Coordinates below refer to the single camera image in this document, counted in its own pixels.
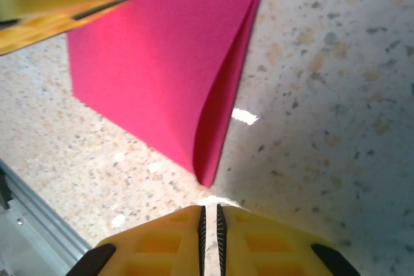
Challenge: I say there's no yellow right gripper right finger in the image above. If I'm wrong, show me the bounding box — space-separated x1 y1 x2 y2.
215 204 358 276

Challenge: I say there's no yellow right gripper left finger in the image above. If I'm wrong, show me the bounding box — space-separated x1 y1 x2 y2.
69 204 207 276

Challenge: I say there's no pink paper sheet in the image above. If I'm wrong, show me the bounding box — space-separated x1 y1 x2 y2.
66 0 270 189

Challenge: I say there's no long aluminium frame rail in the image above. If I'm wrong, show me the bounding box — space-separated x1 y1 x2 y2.
0 158 93 276

